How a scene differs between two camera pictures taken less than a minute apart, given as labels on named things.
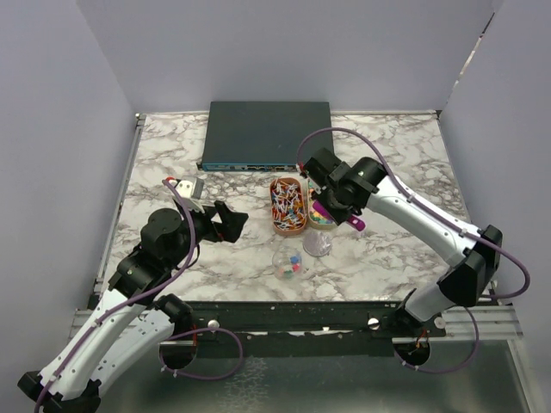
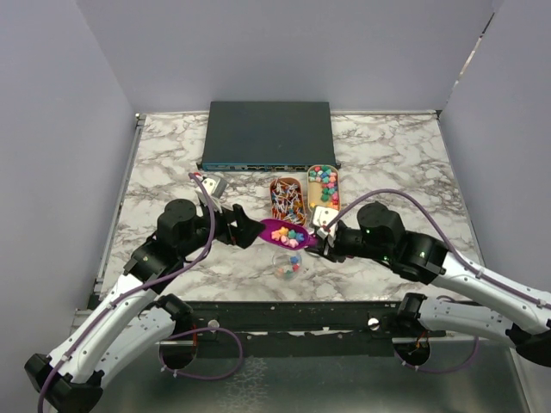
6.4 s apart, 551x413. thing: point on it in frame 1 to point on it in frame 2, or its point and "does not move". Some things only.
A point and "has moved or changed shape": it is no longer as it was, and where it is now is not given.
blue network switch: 263,136 does not move
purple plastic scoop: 355,221 has moved or changed shape
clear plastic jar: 287,264 does not move
